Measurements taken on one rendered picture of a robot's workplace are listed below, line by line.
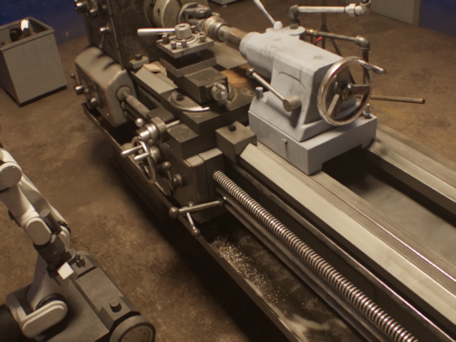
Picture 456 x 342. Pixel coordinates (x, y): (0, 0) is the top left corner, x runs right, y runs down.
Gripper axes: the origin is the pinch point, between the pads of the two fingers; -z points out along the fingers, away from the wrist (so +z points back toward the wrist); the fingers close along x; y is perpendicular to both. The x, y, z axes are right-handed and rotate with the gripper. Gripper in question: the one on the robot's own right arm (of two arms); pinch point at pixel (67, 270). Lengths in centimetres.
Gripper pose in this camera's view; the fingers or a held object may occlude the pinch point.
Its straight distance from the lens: 191.8
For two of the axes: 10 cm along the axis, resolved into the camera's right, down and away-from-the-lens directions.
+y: -6.1, -4.1, 6.8
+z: -2.6, -7.1, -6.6
